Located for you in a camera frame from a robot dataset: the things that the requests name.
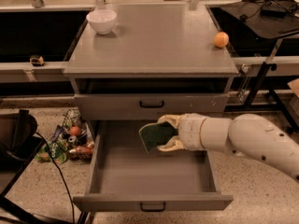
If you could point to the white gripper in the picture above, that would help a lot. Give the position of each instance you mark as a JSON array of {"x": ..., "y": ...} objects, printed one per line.
[{"x": 189, "y": 131}]

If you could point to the green yellow sponge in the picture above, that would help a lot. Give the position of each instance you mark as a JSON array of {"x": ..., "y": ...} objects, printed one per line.
[{"x": 156, "y": 134}]

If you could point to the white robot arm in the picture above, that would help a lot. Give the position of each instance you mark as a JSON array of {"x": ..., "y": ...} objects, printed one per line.
[{"x": 248, "y": 135}]

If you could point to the open grey middle drawer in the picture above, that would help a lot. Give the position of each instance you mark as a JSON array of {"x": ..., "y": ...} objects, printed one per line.
[{"x": 125, "y": 177}]

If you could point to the grey drawer cabinet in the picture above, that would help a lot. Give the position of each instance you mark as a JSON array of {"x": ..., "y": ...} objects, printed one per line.
[{"x": 154, "y": 49}]

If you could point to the closed grey upper drawer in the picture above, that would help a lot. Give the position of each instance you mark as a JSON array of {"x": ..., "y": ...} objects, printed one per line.
[{"x": 146, "y": 106}]

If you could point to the red apple in pile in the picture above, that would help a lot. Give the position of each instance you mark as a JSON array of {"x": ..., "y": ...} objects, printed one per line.
[{"x": 75, "y": 130}]

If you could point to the orange fruit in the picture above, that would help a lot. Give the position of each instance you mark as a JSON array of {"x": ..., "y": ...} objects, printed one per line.
[{"x": 221, "y": 39}]

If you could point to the white bowl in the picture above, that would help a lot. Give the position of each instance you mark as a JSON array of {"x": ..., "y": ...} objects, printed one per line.
[{"x": 102, "y": 20}]

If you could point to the black side table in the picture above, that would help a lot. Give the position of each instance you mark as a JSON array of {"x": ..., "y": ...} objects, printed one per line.
[{"x": 260, "y": 37}]

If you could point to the black chair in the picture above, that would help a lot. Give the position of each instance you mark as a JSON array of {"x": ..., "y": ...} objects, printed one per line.
[{"x": 19, "y": 143}]

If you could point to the small yellow black tape measure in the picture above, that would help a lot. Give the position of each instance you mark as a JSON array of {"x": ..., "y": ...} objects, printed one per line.
[{"x": 36, "y": 60}]

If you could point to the black power adapter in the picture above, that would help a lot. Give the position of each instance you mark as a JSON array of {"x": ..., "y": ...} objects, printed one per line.
[{"x": 273, "y": 10}]

